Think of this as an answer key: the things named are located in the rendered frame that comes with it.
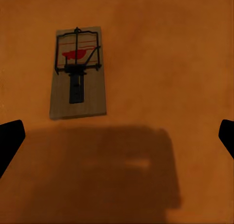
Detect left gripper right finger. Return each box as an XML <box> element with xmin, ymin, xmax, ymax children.
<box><xmin>218</xmin><ymin>119</ymin><xmax>234</xmax><ymax>159</ymax></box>

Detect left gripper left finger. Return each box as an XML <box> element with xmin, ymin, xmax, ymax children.
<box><xmin>0</xmin><ymin>120</ymin><xmax>25</xmax><ymax>178</ymax></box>

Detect mousetrap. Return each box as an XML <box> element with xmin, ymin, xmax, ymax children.
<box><xmin>49</xmin><ymin>26</ymin><xmax>107</xmax><ymax>121</ymax></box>

